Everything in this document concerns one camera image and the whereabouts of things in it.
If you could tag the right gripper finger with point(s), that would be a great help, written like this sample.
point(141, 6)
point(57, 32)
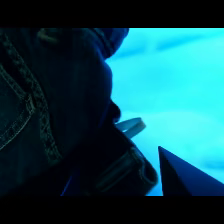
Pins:
point(181, 178)

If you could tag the blue jeans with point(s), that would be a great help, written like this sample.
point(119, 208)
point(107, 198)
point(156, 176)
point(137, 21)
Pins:
point(60, 100)

